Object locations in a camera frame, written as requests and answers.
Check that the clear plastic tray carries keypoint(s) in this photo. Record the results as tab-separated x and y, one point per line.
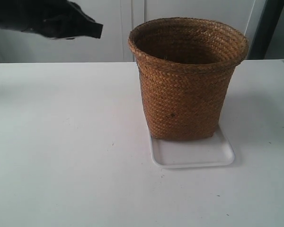
210	152

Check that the white cabinet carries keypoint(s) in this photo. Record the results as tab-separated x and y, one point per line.
119	17

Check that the dark metal post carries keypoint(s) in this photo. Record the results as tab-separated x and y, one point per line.
265	29

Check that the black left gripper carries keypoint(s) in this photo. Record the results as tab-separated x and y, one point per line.
54	19

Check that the brown woven wicker basket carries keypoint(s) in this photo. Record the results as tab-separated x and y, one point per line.
185	67

